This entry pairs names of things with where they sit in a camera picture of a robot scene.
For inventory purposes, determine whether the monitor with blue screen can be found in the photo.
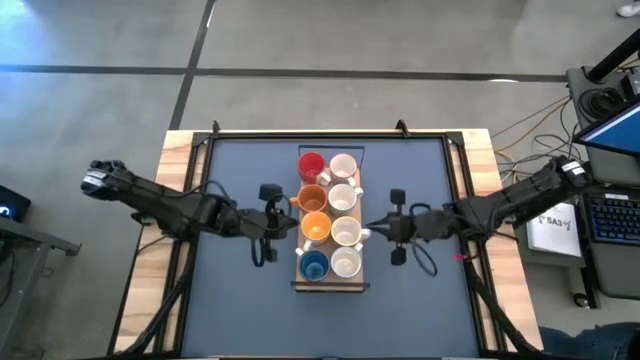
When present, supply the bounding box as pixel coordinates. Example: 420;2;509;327
573;97;640;157

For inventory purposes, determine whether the blue mug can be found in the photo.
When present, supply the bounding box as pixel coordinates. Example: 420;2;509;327
297;248;332;283

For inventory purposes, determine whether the grey metal stand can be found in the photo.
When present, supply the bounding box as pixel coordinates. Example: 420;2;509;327
0;214;82;351

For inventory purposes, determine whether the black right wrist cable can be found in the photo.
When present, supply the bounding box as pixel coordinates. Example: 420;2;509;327
408;201;440;278

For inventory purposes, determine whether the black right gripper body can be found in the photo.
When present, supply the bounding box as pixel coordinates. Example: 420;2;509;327
384;187;420;267

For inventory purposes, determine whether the red white dotted mug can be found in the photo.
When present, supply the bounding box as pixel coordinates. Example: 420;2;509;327
328;152;360;186

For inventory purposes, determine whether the blue grey table mat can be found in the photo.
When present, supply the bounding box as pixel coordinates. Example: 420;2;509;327
180;137;482;359

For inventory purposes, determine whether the yellow floor cable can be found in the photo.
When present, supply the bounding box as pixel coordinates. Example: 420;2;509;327
494;99;571;184

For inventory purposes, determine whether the orange swirl patterned mug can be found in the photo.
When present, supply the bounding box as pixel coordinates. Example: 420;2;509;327
329;242;365;280

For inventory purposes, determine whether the black device blue light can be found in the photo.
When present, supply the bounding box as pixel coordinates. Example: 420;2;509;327
0;184;32;224

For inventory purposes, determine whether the dark orange mug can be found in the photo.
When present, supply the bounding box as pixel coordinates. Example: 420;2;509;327
288;183;329;214

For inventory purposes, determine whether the white paper sign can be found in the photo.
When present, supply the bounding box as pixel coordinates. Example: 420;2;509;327
526;202;584;259

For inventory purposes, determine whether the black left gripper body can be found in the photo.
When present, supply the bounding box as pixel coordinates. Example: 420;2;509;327
236;182;287;265

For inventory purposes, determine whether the yellow orange mug white handle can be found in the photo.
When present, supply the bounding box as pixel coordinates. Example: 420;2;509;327
294;210;333;256

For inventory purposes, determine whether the person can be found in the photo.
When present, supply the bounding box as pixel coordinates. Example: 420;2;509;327
615;0;640;19
538;322;640;360

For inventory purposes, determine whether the coiled black cable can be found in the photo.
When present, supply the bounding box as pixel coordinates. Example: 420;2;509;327
578;87;626;120

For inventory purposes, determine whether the cream yellow mug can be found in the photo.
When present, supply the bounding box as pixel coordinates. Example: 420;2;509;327
330;215;372;248

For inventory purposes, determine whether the black metal rig frame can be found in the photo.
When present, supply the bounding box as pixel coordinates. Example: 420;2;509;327
107;119;544;360

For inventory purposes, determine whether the black pole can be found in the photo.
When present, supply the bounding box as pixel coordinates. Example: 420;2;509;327
585;28;640;84

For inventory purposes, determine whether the black keyboard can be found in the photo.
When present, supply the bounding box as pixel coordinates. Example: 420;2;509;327
585;192;640;247

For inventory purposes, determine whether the wooden shelf black frame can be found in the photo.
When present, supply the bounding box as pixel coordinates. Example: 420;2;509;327
290;144;371;293

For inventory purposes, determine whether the grey equipment cart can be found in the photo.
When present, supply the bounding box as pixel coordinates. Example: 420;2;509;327
514;64;640;311

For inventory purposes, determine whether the black cable bundle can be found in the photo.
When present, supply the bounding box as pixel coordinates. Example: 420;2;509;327
459;239;544;356
119;234;201;356

